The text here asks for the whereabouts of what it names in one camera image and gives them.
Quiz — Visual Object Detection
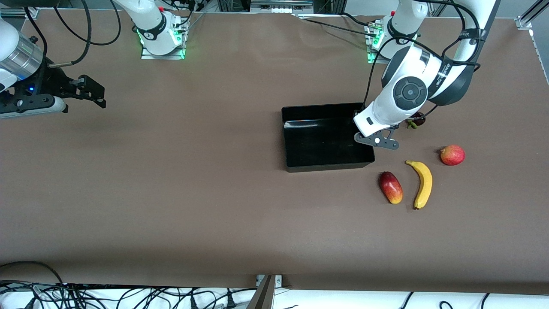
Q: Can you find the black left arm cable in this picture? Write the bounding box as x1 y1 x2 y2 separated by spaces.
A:
362 0 482 125

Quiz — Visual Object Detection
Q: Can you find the tangle of black cables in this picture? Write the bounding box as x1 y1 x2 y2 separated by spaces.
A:
0 281 258 309

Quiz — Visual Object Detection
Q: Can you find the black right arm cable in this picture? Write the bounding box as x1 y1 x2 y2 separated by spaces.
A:
47 0 123 68

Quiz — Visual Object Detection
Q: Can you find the black cable on table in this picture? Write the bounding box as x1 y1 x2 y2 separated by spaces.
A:
299 17 371 36
341 12 378 25

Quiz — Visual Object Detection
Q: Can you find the black plastic box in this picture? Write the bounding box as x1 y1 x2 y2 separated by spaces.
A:
281 102 376 173

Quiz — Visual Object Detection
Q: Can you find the yellow banana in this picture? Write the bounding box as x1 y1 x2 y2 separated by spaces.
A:
405 160 433 210

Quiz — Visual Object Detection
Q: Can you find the red yellow mango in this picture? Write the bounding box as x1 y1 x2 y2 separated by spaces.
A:
379 171 404 205

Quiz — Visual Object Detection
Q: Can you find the aluminium frame rail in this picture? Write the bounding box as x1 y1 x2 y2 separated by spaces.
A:
516 0 549 84

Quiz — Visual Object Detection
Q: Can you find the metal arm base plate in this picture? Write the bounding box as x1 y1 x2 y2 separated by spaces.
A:
141 43 186 60
367 48 413 65

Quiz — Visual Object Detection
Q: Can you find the grey power strip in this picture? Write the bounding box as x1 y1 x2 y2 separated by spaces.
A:
250 0 314 14

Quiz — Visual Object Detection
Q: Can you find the black arched floor cable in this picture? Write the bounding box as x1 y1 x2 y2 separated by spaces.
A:
0 261 65 286

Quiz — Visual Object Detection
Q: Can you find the red apple on right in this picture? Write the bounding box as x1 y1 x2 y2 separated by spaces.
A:
439 145 466 166

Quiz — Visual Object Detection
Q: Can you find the dark purple mangosteen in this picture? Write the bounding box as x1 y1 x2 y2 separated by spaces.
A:
406 111 426 129

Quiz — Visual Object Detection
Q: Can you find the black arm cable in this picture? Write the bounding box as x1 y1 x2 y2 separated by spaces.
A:
362 0 482 125
47 0 123 68

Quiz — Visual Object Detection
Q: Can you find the dark angled pole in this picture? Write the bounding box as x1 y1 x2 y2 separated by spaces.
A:
247 275 276 309

